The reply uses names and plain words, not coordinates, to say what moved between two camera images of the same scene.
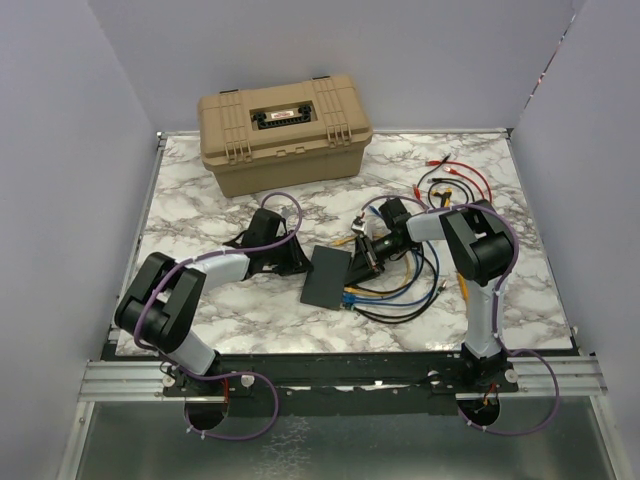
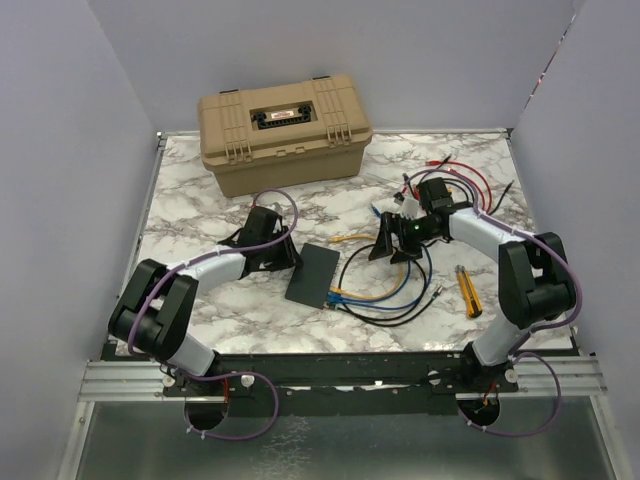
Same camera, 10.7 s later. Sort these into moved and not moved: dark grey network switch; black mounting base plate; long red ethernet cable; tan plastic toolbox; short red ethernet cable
Moved: dark grey network switch
Not moved: short red ethernet cable; tan plastic toolbox; long red ethernet cable; black mounting base plate
